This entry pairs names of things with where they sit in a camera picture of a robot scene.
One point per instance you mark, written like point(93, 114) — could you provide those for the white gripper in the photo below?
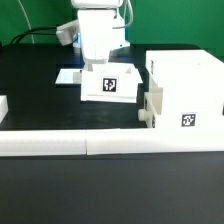
point(96, 32)

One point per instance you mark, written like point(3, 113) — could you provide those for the white drawer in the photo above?
point(112, 82)
point(152, 107)

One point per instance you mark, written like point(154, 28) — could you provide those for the white front drawer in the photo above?
point(152, 107)

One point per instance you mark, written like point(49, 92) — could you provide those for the white drawer cabinet box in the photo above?
point(193, 88)

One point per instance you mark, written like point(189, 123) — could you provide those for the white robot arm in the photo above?
point(69, 32)

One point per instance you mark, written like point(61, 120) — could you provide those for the white marker sheet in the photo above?
point(68, 76)

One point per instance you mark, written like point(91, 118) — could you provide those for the white front fence right piece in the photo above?
point(137, 141)

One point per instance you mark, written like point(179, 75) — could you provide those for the white fence piece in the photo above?
point(137, 141)
point(3, 107)
point(42, 143)

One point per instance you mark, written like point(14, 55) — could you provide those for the white front fence left piece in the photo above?
point(42, 143)

